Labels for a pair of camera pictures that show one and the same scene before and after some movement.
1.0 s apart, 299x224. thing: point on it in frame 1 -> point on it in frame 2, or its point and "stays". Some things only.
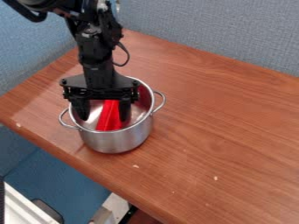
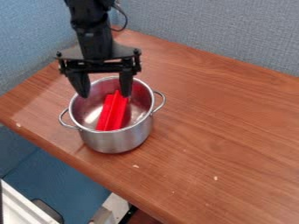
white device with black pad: x=24 y=211 stays
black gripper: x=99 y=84 -> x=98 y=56
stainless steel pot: x=126 y=138 stays
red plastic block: x=108 y=121 stays
